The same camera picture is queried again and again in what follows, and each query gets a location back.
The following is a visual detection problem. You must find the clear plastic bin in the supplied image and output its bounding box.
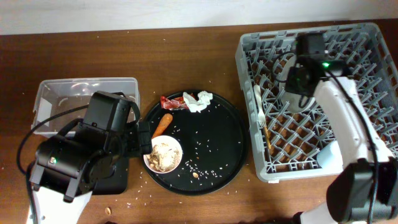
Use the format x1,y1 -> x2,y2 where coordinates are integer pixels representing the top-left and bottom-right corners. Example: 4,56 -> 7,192
31,78 -> 141,138

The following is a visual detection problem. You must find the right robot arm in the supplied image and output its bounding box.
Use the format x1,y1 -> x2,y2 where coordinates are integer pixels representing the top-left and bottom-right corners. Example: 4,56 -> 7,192
285,33 -> 397,223

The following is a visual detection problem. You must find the nut shell on table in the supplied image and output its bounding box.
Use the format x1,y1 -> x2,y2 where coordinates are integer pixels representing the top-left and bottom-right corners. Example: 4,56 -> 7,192
105,207 -> 111,215

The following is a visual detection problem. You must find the pink bowl of food scraps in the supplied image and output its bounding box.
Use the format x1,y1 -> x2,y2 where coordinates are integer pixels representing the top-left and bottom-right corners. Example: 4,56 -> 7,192
143,136 -> 183,174

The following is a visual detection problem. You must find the red snack wrapper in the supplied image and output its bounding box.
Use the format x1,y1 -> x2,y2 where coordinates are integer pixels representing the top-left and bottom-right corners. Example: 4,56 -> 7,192
160,96 -> 188,111

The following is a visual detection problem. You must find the light blue cup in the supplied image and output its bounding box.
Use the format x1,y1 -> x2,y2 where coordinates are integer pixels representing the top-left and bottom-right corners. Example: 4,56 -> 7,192
317,141 -> 343,171

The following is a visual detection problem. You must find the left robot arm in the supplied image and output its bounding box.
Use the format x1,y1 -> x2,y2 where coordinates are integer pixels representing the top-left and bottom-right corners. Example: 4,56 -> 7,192
20,91 -> 152,223

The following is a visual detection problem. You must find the white napkin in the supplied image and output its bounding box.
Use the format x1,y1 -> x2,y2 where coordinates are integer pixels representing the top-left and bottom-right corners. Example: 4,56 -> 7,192
183,91 -> 213,113

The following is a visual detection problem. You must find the round black tray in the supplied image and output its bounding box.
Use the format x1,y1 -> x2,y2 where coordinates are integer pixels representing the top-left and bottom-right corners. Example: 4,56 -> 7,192
145,94 -> 248,196

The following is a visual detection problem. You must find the orange carrot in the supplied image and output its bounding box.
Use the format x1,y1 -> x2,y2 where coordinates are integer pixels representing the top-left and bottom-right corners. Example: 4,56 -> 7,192
152,113 -> 173,139

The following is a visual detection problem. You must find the grey plate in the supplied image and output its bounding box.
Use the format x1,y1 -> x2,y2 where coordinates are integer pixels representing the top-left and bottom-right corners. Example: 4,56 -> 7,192
277,55 -> 315,113

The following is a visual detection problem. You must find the wooden chopstick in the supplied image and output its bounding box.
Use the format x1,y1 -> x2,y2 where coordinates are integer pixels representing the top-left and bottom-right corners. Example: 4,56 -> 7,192
263,122 -> 271,149

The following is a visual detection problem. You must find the black plastic bin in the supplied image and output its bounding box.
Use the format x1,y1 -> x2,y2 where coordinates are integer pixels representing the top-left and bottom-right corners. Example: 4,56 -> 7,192
93,158 -> 129,195

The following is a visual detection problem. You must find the white plastic fork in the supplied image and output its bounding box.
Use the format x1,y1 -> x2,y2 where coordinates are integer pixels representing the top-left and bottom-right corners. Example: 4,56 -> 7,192
253,85 -> 266,128

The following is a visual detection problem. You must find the grey dishwasher rack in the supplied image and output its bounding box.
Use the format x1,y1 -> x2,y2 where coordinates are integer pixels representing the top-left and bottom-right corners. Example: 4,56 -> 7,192
235,23 -> 397,183

